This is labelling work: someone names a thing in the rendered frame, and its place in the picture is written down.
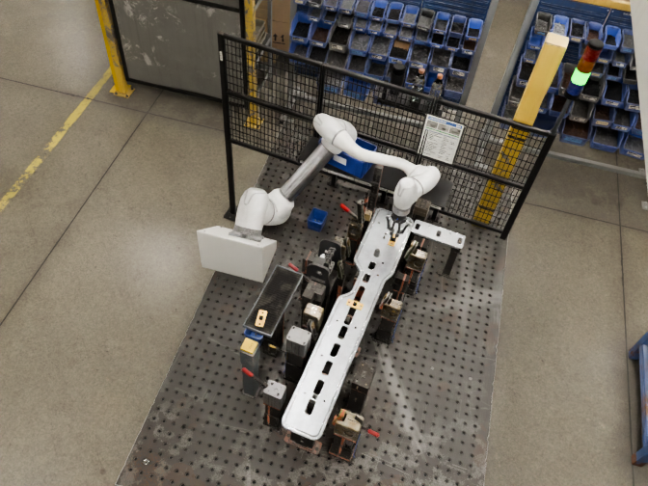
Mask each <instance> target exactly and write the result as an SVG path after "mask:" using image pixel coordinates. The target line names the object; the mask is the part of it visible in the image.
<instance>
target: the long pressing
mask: <svg viewBox="0 0 648 486"><path fill-rule="evenodd" d="M387 214H390V215H392V211H389V210H387V209H384V208H377V209H376V210H375V212H374V215H373V217H372V219H371V221H370V223H369V225H368V228H367V230H366V232H365V234H364V237H363V239H362V242H361V244H360V246H359V248H358V250H357V252H356V253H355V256H354V259H353V260H354V263H355V265H356V267H357V269H358V270H359V276H358V278H357V280H356V282H355V284H354V286H353V288H352V290H351V291H350V292H348V293H345V294H342V295H340V296H338V297H337V300H336V302H335V304H334V306H333V308H332V311H331V313H330V315H329V317H328V319H327V321H326V324H325V326H324V328H323V330H322V332H321V334H320V337H319V339H318V341H317V343H316V344H315V346H314V349H313V351H312V353H311V355H310V358H309V361H308V363H307V365H306V367H305V369H304V371H303V374H302V376H301V378H300V380H299V382H298V384H297V386H296V389H295V391H294V393H293V395H292V396H291V398H290V401H289V403H288V405H287V407H286V409H285V411H284V414H283V417H282V426H283V428H284V429H286V430H288V431H290V432H293V433H295V434H297V435H300V436H302V437H305V438H307V439H309V440H312V441H315V440H318V439H320V438H321V436H322V434H323V432H324V429H325V427H326V424H327V422H328V420H329V417H330V415H331V413H332V411H333V408H334V406H335V403H336V401H337V399H338V395H339V392H340V390H341V387H342V385H343V383H344V380H345V378H346V375H347V373H348V370H349V368H350V366H351V364H352V362H353V359H354V357H355V354H356V352H357V349H358V347H359V345H360V342H361V340H362V337H363V335H364V332H365V329H366V326H367V324H368V321H369V319H370V316H371V315H372V313H373V310H374V308H375V305H376V303H377V300H378V298H379V296H380V293H381V291H382V288H383V286H384V283H385V282H386V281H387V280H388V279H389V278H390V277H391V276H392V275H393V274H394V271H395V269H396V266H397V264H398V261H399V260H400V257H401V255H402V252H403V250H404V247H405V245H406V243H407V240H408V238H409V235H410V233H411V230H412V227H413V225H414V221H413V220H412V219H411V218H409V217H407V221H408V222H409V221H410V222H411V224H410V226H409V227H407V228H406V230H405V231H404V233H403V234H400V235H399V237H398V238H397V240H396V243H395V245H394V247H392V246H390V245H388V243H389V240H390V238H391V236H390V231H389V230H387V219H386V217H387ZM378 222H379V223H380V224H378ZM385 233H386V234H385ZM384 235H385V238H383V237H384ZM377 248H378V249H380V256H378V257H375V256H374V251H375V249H377ZM370 262H374V263H375V267H374V269H373V270H371V269H368V266H369V263H370ZM382 262H384V263H382ZM365 274H368V275H370V278H369V281H368V283H364V282H363V278H364V276H365ZM377 275H379V276H377ZM360 286H362V287H364V288H365V290H364V293H363V296H362V298H361V300H360V303H361V304H364V306H363V309H362V310H357V309H356V311H355V313H354V316H353V318H352V320H351V323H350V324H349V325H347V324H344V320H345V318H346V316H347V314H348V312H349V310H350V308H352V307H350V306H347V305H346V302H347V300H348V299H351V300H353V301H354V299H355V296H356V294H357V292H358V290H359V287H360ZM337 320H338V321H337ZM342 326H344V327H346V328H347V332H346V334H345V336H344V339H340V338H338V334H339V332H340V329H341V327H342ZM355 327H356V328H355ZM335 343H337V344H339V345H340V348H339V350H338V352H337V355H336V356H335V357H332V356H331V355H330V353H331V351H332V349H333V347H334V344H335ZM321 355H323V356H321ZM327 362H331V363H332V367H331V369H330V371H329V374H328V375H324V374H322V371H323V368H324V366H325V364H326V363H327ZM318 380H321V381H323V382H324V385H323V388H322V390H321V392H320V394H317V398H316V399H315V400H314V399H312V395H313V391H314V389H315V386H316V384H317V382H318ZM304 392H305V393H304ZM311 399H312V400H313V401H315V405H314V407H313V410H312V412H311V414H310V415H307V414H305V410H306V408H307V406H308V404H309V401H310V400H311ZM324 400H325V402H324Z"/></svg>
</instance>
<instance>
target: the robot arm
mask: <svg viewBox="0 0 648 486"><path fill-rule="evenodd" d="M313 126H314V128H315V130H316V131H317V133H318V134H319V135H320V136H322V140H321V143H320V145H319V146H318V147H317V148H316V149H315V150H314V151H313V152H312V154H311V155H310V156H309V157H308V158H307V159H306V161H305V162H304V163H303V164H302V165H301V166H300V167H299V168H298V170H297V171H296V172H295V173H294V174H293V175H292V176H291V177H290V179H289V180H288V181H287V182H286V183H285V184H284V185H283V187H282V188H279V189H274V190H273V191H272V192H271V193H269V194H267V193H266V192H265V191H264V190H262V189H259V188H249V189H247V190H246V191H245V192H244V194H243V195H242V197H241V199H240V202H239V205H238V208H237V213H236V219H235V225H234V228H233V230H232V231H231V232H229V235H231V236H236V237H240V238H244V239H248V240H253V241H255V242H261V240H262V239H264V236H262V235H261V233H262V228H263V226H264V225H265V226H276V225H280V224H282V223H284V222H285V221H286V220H287V219H288V218H289V216H290V213H291V210H292V208H293V207H294V199H295V198H296V197H297V196H298V195H299V194H300V193H301V192H302V191H303V189H304V188H305V187H306V186H307V185H308V184H309V183H310V182H311V180H312V179H313V178H314V177H315V176H316V175H317V174H318V173H319V172H320V170H321V169H322V168H323V167H324V166H325V165H326V164H327V163H328V162H329V161H330V159H331V158H332V157H333V156H334V155H337V154H340V153H341V152H342V151H344V152H346V153H347V154H349V155H350V156H352V157H354V158H356V159H359V160H361V161H364V162H368V163H373V164H378V165H383V166H389V167H394V168H397V169H399V170H401V171H403V172H404V173H405V174H406V175H407V177H403V178H401V179H400V180H399V182H398V183H397V185H396V187H395V190H394V195H393V206H392V215H390V214H387V217H386V219H387V230H389V231H390V236H391V239H390V241H392V236H393V233H394V225H395V223H397V224H398V231H397V232H396V234H395V238H394V242H395V241H396V238H397V237H399V235H400V234H403V233H404V231H405V230H406V228H407V227H409V226H410V224H411V222H410V221H409V222H408V221H407V215H408V214H409V212H410V209H411V206H412V204H413V203H414V202H415V201H416V200H417V199H418V198H419V197H420V196H422V195H423V194H426V193H427V192H429V191H430V190H431V189H432V188H434V187H435V186H436V185H437V183H438V181H439V179H440V172H439V170H438V169H437V168H436V167H433V166H427V167H426V166H421V165H414V164H413V163H411V162H409V161H407V160H405V159H402V158H399V157H395V156H390V155H386V154H383V153H379V152H375V151H371V150H367V149H364V148H361V147H360V146H358V145H357V144H356V143H355V142H356V140H357V131H356V129H355V127H354V126H353V125H352V124H351V123H350V122H348V121H345V120H342V119H338V118H334V117H330V116H329V115H327V114H323V113H321V114H318V115H316V116H315V118H314V119H313ZM391 218H392V220H393V223H392V226H391ZM403 223H405V224H406V225H405V227H404V228H403V230H401V226H402V224H403Z"/></svg>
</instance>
